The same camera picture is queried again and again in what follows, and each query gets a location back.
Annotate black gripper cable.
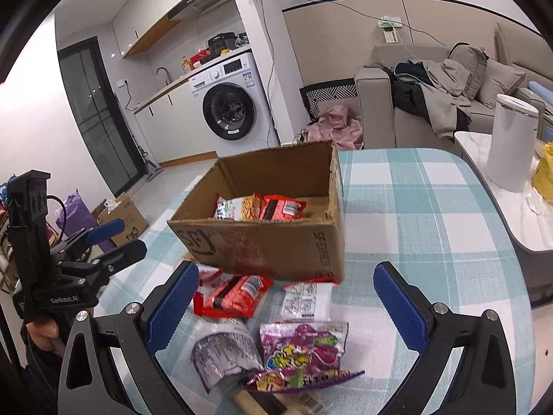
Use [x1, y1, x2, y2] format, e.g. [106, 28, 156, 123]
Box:
[45, 196, 69, 243]

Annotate purple bag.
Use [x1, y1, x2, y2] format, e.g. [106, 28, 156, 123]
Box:
[54, 189, 102, 251]

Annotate printed cardboard floor box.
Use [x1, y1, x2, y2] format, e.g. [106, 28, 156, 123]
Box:
[96, 193, 150, 247]

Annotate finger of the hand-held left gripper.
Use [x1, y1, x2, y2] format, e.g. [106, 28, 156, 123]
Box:
[58, 239, 148, 288]
[51, 219, 127, 264]

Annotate white upper kitchen cabinet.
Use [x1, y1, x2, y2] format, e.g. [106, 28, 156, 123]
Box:
[113, 0, 191, 58]

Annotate light blue pillow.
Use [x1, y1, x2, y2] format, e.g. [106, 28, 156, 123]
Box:
[529, 80, 553, 104]

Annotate teal checked tablecloth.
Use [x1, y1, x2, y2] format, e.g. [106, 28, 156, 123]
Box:
[93, 147, 536, 415]

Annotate stick vacuum cleaner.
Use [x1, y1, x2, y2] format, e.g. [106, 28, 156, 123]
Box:
[137, 147, 164, 182]

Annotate white wall power strip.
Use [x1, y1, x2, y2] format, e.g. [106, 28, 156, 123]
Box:
[378, 16, 402, 44]

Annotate silver purple snack packet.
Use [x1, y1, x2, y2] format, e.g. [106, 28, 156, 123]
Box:
[191, 317, 264, 395]

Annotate white washing machine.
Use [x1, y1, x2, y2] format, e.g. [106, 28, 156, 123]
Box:
[189, 52, 281, 153]

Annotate red black snack packet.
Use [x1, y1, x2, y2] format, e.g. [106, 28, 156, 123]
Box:
[258, 194, 307, 222]
[193, 274, 275, 318]

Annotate person's left hand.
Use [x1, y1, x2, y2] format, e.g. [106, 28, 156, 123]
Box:
[26, 309, 70, 357]

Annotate white marble side table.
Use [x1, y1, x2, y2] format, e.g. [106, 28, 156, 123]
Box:
[453, 131, 553, 253]

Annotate white orange noodle snack packet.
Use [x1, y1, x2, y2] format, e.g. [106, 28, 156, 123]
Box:
[213, 194, 265, 221]
[196, 267, 224, 288]

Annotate dark glass door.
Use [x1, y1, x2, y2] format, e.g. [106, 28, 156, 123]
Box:
[57, 38, 145, 197]

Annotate white kitchen cabinet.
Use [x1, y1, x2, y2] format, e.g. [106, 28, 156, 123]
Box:
[133, 79, 217, 167]
[113, 0, 191, 58]

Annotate grey sofa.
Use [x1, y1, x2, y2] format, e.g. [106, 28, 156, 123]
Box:
[354, 21, 553, 150]

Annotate black pressure cooker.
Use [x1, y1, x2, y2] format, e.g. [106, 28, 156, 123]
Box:
[207, 32, 237, 55]

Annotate grey jacket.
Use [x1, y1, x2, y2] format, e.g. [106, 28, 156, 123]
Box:
[421, 58, 474, 139]

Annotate grey sofa pillow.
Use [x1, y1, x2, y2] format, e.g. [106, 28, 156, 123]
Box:
[449, 44, 489, 100]
[477, 58, 525, 109]

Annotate black white patterned basket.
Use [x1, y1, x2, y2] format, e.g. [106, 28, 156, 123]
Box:
[299, 79, 359, 124]

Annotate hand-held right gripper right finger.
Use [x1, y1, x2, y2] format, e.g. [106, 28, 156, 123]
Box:
[374, 261, 517, 415]

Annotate yellow plastic bag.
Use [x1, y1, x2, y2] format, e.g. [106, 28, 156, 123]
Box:
[533, 141, 553, 202]

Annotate yellow purple candy packet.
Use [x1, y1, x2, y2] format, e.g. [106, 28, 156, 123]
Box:
[243, 369, 366, 395]

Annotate brown cardboard box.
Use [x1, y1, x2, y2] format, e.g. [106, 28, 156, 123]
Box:
[167, 140, 345, 284]

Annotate dark clothes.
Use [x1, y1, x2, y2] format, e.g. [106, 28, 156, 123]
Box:
[391, 63, 433, 117]

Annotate white red-edged snack packet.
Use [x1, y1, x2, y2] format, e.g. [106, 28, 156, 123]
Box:
[282, 280, 338, 324]

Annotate white trash bin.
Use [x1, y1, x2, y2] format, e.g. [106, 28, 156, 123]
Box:
[486, 94, 546, 193]

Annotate white lower kitchen cabinet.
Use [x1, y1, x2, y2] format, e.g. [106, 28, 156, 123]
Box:
[133, 79, 217, 167]

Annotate pink cloth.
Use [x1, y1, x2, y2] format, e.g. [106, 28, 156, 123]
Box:
[307, 106, 364, 152]

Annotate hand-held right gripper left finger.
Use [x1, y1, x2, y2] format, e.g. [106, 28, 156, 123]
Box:
[57, 260, 200, 415]

